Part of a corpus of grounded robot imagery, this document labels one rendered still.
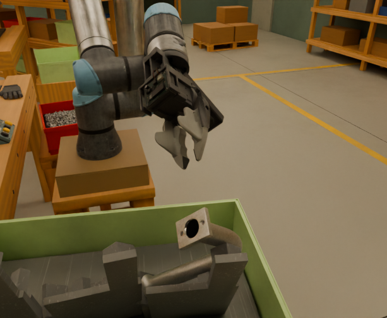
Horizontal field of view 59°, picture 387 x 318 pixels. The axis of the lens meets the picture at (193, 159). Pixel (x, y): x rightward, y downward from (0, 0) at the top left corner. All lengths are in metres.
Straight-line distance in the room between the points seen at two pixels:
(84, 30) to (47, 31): 3.79
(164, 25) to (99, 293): 0.48
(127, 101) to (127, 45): 0.17
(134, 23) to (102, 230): 0.58
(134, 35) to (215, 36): 6.18
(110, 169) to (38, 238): 0.31
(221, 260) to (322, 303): 1.53
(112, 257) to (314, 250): 1.84
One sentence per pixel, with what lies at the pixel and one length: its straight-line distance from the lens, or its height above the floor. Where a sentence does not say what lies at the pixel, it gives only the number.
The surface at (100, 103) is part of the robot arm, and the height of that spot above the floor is 1.11.
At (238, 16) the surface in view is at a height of 0.58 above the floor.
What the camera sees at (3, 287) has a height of 1.08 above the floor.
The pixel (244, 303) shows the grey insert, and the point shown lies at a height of 0.85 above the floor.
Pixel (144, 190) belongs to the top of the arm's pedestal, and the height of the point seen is 0.84.
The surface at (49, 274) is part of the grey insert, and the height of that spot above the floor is 0.85.
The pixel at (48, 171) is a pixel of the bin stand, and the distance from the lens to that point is 1.56.
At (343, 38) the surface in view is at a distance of 6.87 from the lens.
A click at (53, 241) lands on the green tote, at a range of 0.93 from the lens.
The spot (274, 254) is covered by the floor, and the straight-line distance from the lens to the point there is 2.15.
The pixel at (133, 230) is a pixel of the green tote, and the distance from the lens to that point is 0.89.
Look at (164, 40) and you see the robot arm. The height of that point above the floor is 1.36.
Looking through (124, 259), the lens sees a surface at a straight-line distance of 0.48.
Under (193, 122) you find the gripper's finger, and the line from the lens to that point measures 0.54.
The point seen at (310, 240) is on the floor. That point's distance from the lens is 2.30.
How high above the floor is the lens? 1.48
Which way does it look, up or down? 29 degrees down
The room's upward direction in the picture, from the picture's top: straight up
